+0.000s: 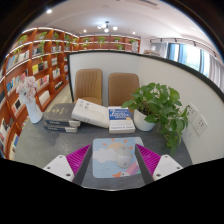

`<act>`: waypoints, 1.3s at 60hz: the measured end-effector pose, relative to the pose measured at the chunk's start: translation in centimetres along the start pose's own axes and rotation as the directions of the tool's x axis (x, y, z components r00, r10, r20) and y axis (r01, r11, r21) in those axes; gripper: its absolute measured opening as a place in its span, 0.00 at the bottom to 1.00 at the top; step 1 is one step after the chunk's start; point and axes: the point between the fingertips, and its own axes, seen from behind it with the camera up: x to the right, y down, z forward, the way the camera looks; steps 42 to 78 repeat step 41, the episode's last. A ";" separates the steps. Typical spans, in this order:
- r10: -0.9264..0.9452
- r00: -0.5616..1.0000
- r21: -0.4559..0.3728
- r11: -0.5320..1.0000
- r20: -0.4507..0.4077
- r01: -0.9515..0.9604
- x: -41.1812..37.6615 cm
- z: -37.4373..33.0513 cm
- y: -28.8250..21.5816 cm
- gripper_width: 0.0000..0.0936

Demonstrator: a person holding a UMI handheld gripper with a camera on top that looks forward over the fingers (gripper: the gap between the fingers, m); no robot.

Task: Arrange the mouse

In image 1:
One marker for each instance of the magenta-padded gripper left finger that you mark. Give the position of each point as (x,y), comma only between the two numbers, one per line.
(58,166)

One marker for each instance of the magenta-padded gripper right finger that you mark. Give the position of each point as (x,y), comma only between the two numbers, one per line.
(166,166)

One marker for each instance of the light blue printed mouse pad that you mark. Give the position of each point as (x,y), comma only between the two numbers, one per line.
(105,156)

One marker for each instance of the dark hardcover book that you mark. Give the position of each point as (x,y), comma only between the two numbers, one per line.
(60,113)
(58,128)

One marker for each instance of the thick white book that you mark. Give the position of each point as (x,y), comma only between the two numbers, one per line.
(121,126)

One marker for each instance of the large white book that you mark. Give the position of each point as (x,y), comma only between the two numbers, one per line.
(90,112)

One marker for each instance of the green potted plant white pot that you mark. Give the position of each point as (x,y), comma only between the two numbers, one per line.
(156,103)

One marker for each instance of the pink and white flower bouquet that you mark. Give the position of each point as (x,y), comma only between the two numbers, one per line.
(26,87)

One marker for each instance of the tan upholstered chair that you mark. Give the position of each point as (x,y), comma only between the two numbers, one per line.
(123,87)
(88,85)

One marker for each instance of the orange wooden bookshelf unit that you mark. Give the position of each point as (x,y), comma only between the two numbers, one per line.
(40,63)

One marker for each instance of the window with curtains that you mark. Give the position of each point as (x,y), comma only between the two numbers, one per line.
(190,56)

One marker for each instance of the ceiling lamp with round bulbs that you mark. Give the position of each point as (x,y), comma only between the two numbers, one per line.
(106,26)

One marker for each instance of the white wall outlet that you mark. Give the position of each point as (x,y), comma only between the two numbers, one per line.
(200,124)
(192,113)

